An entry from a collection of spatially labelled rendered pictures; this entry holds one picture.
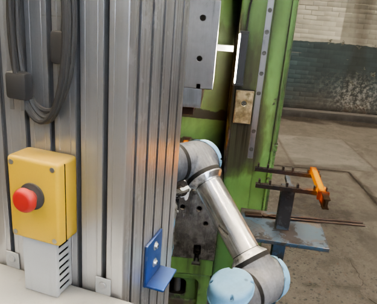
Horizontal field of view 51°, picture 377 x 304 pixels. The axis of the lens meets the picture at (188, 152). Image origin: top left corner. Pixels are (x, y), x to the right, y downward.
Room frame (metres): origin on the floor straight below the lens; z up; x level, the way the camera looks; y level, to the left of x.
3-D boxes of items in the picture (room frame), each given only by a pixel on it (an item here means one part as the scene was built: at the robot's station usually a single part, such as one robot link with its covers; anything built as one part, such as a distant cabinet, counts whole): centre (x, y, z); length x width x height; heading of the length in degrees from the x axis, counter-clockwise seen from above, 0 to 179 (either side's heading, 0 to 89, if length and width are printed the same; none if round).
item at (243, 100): (2.01, -0.26, 1.27); 0.09 x 0.02 x 0.17; 87
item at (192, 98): (2.10, 0.05, 1.32); 0.42 x 0.20 x 0.10; 177
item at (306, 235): (1.71, -0.48, 0.75); 0.40 x 0.30 x 0.02; 83
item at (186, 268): (2.11, -0.01, 0.23); 0.55 x 0.37 x 0.47; 177
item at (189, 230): (2.11, -0.01, 0.69); 0.56 x 0.38 x 0.45; 177
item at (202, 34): (2.10, 0.00, 1.56); 0.42 x 0.39 x 0.40; 177
